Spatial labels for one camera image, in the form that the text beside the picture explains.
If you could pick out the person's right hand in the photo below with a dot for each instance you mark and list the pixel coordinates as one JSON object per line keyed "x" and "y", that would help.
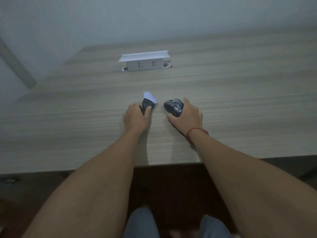
{"x": 189, "y": 118}

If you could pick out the person's left hand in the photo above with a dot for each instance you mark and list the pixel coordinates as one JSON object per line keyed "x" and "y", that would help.
{"x": 135, "y": 118}

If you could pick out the person's right thumb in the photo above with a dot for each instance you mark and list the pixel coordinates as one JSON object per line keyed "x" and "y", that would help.
{"x": 172, "y": 118}

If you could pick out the person's left thumb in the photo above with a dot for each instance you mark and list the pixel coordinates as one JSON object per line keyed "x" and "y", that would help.
{"x": 148, "y": 111}

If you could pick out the small black plastic cover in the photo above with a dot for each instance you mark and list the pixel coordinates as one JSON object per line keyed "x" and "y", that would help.
{"x": 146, "y": 103}

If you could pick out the black computer mouse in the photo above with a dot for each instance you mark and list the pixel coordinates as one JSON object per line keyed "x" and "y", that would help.
{"x": 173, "y": 106}

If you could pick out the person's left forearm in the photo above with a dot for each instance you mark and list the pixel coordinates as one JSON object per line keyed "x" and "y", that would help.
{"x": 94, "y": 185}

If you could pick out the person's right forearm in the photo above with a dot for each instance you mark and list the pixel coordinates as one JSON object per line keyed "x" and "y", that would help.
{"x": 250, "y": 190}

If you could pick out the white pop-up power socket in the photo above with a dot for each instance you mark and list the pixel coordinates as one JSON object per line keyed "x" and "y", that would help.
{"x": 145, "y": 62}

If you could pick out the person's left leg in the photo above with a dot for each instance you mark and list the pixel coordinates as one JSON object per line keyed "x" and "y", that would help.
{"x": 142, "y": 224}

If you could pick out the person's leg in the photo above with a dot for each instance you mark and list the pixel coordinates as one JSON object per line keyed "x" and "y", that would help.
{"x": 213, "y": 228}
{"x": 142, "y": 224}

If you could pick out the person's right leg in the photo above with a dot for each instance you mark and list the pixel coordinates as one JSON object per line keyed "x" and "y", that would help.
{"x": 213, "y": 228}

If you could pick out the grey wall trim strip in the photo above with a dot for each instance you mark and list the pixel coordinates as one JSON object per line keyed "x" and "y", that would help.
{"x": 16, "y": 64}

